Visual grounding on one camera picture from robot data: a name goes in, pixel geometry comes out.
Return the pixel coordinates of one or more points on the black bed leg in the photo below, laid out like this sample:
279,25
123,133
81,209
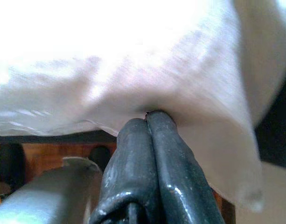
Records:
100,155
11,168

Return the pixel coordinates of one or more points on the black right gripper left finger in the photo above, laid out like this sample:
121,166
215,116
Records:
128,168

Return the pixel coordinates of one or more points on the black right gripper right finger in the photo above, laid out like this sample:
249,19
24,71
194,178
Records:
177,177

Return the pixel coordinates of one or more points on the large beige floral pillow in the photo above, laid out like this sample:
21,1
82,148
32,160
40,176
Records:
168,70

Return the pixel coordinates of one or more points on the dark grey padded headboard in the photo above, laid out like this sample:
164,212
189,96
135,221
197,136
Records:
275,121

